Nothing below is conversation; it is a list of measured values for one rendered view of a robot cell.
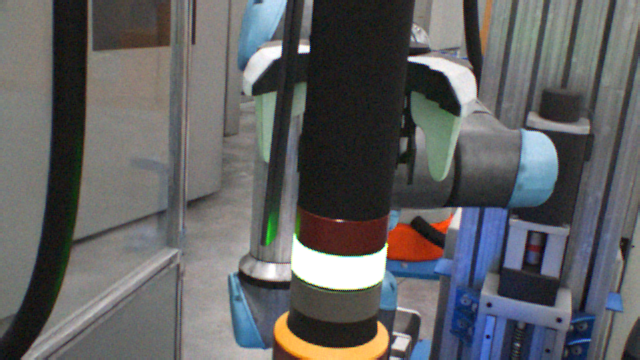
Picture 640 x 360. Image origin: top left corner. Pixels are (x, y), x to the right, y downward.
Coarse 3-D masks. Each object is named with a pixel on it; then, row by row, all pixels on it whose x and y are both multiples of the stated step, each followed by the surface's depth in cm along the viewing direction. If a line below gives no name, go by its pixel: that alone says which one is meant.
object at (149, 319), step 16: (176, 272) 179; (160, 288) 171; (128, 304) 157; (144, 304) 164; (160, 304) 173; (112, 320) 151; (128, 320) 158; (144, 320) 165; (160, 320) 174; (96, 336) 145; (112, 336) 152; (128, 336) 159; (144, 336) 167; (160, 336) 175; (64, 352) 135; (80, 352) 140; (96, 352) 146; (112, 352) 153; (128, 352) 160; (144, 352) 168; (160, 352) 177
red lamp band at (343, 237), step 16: (304, 224) 24; (320, 224) 23; (336, 224) 23; (352, 224) 23; (368, 224) 23; (384, 224) 24; (304, 240) 24; (320, 240) 23; (336, 240) 23; (352, 240) 23; (368, 240) 23; (384, 240) 24
